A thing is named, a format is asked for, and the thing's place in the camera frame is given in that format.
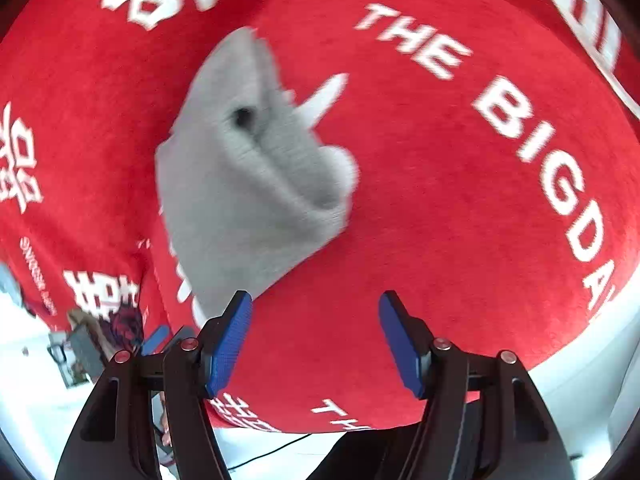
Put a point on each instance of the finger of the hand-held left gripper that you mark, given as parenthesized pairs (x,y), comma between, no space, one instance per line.
(156,340)

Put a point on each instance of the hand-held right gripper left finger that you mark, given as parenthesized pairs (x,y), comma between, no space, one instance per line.
(227,350)

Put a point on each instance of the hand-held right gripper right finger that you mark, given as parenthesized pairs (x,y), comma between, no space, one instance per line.
(400,347)

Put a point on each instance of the grey knit garment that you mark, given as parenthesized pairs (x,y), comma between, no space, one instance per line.
(240,200)

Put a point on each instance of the dark patterned object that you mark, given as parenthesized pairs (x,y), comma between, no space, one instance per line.
(124,330)

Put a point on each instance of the grey box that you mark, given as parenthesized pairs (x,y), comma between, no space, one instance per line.
(89,352)

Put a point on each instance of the dark cloth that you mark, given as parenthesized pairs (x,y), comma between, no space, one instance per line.
(360,460)

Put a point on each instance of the red printed blanket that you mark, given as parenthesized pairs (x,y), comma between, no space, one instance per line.
(425,210)

